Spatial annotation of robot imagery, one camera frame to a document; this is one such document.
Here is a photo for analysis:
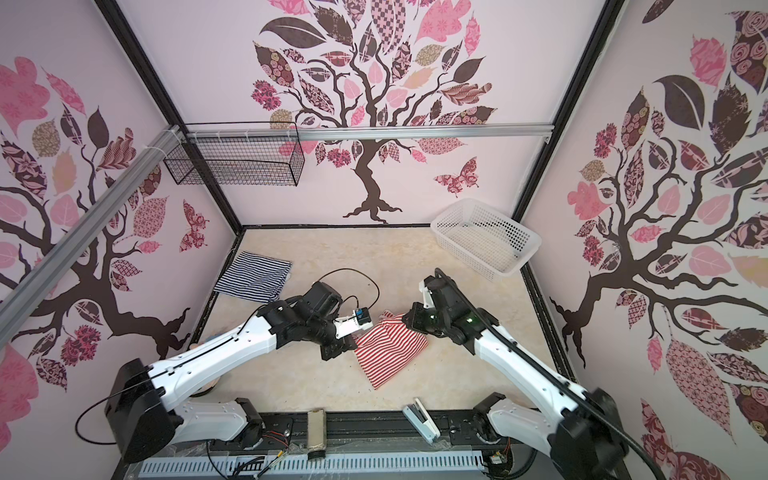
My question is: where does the red white striped tank top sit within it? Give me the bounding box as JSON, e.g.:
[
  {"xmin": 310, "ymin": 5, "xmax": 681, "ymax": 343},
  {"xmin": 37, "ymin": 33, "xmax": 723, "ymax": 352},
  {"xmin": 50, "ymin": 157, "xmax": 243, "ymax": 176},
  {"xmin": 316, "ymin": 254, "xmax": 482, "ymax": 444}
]
[{"xmin": 354, "ymin": 310, "xmax": 429, "ymax": 390}]

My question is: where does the navy white striped tank top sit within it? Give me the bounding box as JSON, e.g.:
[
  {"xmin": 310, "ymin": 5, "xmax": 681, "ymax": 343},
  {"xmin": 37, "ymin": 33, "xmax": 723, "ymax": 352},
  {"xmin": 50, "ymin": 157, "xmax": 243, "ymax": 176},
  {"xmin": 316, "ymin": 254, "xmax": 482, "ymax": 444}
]
[{"xmin": 214, "ymin": 251, "xmax": 293, "ymax": 304}]

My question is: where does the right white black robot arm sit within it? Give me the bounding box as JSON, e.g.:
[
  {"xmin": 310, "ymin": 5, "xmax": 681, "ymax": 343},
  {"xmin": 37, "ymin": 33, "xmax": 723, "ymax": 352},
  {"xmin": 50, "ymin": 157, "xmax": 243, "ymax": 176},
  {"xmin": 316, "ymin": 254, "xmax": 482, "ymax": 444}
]
[{"xmin": 403, "ymin": 269, "xmax": 629, "ymax": 479}]

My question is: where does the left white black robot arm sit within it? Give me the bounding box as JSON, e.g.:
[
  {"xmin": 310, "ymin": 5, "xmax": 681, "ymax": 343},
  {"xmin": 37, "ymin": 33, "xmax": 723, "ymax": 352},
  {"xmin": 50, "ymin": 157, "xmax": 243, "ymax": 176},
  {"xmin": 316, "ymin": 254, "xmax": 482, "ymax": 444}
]
[{"xmin": 104, "ymin": 281, "xmax": 372, "ymax": 464}]

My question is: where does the grey rectangular block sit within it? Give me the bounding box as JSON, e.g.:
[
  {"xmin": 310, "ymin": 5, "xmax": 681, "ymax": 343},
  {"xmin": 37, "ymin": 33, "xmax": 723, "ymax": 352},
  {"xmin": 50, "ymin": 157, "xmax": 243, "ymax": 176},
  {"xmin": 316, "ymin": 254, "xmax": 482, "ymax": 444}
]
[{"xmin": 306, "ymin": 409, "xmax": 327, "ymax": 461}]

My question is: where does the white stapler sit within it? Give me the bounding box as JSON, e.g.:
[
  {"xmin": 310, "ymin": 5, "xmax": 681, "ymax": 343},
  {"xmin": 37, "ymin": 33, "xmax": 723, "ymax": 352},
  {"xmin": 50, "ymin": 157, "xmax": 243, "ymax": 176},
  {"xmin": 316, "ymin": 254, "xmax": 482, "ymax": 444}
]
[{"xmin": 402, "ymin": 398, "xmax": 441, "ymax": 444}]

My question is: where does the white plastic laundry basket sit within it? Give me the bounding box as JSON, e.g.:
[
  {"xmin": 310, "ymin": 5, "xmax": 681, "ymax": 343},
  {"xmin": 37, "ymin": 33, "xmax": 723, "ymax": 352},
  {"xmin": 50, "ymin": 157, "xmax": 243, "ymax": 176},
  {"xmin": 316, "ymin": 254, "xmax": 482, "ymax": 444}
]
[{"xmin": 430, "ymin": 199, "xmax": 542, "ymax": 281}]

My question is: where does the silver rear aluminium bar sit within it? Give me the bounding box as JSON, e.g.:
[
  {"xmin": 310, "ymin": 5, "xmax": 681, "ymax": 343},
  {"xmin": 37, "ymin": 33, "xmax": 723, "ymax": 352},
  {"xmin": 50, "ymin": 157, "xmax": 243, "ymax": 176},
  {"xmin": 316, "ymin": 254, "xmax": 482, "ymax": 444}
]
[{"xmin": 186, "ymin": 123, "xmax": 554, "ymax": 142}]

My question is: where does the silver aluminium bar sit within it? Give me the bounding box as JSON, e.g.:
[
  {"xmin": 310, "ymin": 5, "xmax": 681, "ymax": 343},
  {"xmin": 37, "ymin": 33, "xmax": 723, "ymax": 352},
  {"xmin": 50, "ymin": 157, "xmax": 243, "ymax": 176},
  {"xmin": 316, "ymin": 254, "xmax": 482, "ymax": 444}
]
[
  {"xmin": 1, "ymin": 125, "xmax": 183, "ymax": 344},
  {"xmin": 186, "ymin": 123, "xmax": 554, "ymax": 142}
]

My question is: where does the silver left aluminium bar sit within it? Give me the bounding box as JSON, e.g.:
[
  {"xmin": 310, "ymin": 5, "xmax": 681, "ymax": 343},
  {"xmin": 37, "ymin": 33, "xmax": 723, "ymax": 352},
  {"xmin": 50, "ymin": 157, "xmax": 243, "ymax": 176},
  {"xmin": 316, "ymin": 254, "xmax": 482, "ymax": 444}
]
[{"xmin": 1, "ymin": 125, "xmax": 183, "ymax": 344}]

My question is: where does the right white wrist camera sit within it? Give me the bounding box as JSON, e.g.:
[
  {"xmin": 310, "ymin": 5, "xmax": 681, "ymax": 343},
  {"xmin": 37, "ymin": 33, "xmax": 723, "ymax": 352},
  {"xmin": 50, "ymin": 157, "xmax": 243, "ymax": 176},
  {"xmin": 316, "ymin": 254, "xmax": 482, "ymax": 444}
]
[{"xmin": 419, "ymin": 284, "xmax": 434, "ymax": 309}]

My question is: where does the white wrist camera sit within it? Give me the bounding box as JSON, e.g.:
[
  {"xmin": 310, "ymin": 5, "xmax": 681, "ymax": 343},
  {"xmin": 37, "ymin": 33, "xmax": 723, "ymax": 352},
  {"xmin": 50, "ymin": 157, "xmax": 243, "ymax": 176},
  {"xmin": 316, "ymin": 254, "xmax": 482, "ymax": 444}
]
[
  {"xmin": 333, "ymin": 307, "xmax": 373, "ymax": 339},
  {"xmin": 419, "ymin": 284, "xmax": 434, "ymax": 309}
]

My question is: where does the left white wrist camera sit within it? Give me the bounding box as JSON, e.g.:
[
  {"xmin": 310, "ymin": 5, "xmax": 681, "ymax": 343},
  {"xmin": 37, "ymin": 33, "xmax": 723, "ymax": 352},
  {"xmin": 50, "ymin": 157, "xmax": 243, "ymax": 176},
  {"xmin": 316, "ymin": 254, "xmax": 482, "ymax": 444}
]
[{"xmin": 333, "ymin": 307, "xmax": 373, "ymax": 339}]

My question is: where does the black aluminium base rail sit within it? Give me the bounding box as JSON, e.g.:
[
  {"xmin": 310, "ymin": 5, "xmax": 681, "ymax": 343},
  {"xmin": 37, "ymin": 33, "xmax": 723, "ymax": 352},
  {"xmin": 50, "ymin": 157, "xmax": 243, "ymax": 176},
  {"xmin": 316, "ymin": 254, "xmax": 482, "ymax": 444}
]
[{"xmin": 128, "ymin": 407, "xmax": 613, "ymax": 448}]

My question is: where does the white slotted cable duct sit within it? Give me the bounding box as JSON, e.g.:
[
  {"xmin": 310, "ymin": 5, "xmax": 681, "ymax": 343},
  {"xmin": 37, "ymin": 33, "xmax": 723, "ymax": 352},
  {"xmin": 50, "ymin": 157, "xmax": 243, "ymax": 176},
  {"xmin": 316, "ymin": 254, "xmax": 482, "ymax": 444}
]
[{"xmin": 128, "ymin": 451, "xmax": 486, "ymax": 479}]

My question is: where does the black wire mesh basket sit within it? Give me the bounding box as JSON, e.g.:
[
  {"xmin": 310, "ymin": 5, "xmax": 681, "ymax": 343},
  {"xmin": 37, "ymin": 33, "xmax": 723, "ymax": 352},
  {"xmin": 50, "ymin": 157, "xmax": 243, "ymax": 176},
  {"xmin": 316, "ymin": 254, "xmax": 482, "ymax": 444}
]
[{"xmin": 164, "ymin": 120, "xmax": 305, "ymax": 187}]

